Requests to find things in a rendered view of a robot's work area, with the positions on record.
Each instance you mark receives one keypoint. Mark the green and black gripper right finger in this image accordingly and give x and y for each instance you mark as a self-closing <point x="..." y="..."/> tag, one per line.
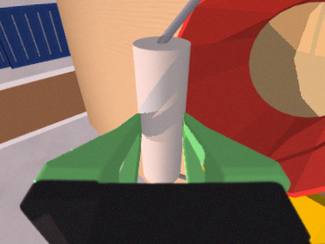
<point x="223" y="159"/>

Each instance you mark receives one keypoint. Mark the yellow square tray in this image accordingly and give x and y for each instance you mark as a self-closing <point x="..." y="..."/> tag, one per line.
<point x="313" y="216"/>

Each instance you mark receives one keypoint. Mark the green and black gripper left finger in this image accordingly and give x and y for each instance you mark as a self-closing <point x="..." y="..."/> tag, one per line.
<point x="101" y="158"/>

